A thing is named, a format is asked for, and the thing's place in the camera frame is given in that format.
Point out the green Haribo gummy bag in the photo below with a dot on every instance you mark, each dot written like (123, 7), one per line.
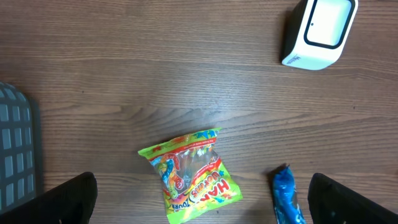
(193, 176)

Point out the white barcode scanner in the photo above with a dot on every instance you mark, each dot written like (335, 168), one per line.
(316, 33)

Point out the grey plastic shopping basket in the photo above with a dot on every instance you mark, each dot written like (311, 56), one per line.
(21, 177)

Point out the blue Oreo cookie packet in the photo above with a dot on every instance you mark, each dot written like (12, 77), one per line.
(286, 207)

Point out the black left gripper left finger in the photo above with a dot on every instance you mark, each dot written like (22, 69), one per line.
(69, 203)

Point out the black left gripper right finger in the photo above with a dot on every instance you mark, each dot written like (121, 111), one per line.
(331, 202)

